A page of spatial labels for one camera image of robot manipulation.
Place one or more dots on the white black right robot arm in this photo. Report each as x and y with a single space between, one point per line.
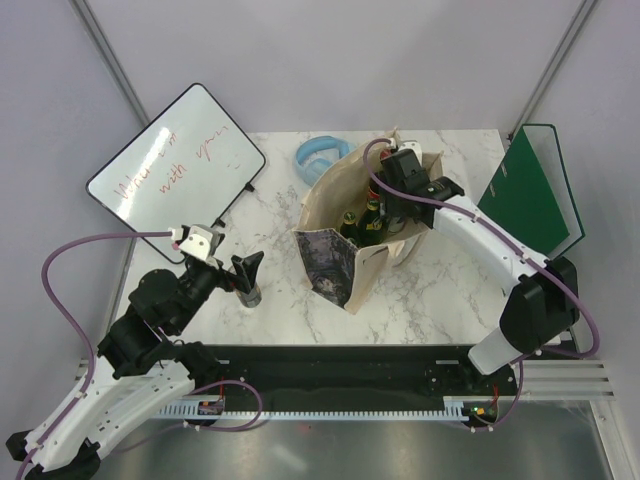
541 293

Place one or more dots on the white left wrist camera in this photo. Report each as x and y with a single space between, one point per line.
197 241

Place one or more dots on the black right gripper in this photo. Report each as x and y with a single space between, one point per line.
391 207

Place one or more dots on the light blue slotted cable duct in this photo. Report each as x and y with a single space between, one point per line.
208 409

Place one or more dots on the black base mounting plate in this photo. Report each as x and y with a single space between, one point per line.
352 376

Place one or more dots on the green ring binder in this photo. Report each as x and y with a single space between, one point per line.
530 195

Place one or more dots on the black Schweppes drink can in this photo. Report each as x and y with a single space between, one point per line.
244 282

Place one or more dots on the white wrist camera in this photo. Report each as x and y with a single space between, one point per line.
197 241
414 146

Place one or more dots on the white dry-erase board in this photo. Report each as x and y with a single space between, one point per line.
187 166

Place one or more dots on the Coca-Cola glass bottle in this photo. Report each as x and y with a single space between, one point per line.
374 189

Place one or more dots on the cream canvas Monet tote bag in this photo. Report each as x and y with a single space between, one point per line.
336 271

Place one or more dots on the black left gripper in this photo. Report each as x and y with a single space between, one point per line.
247 267

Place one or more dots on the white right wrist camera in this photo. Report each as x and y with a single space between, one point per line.
414 146

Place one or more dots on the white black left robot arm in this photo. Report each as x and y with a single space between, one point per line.
134 372

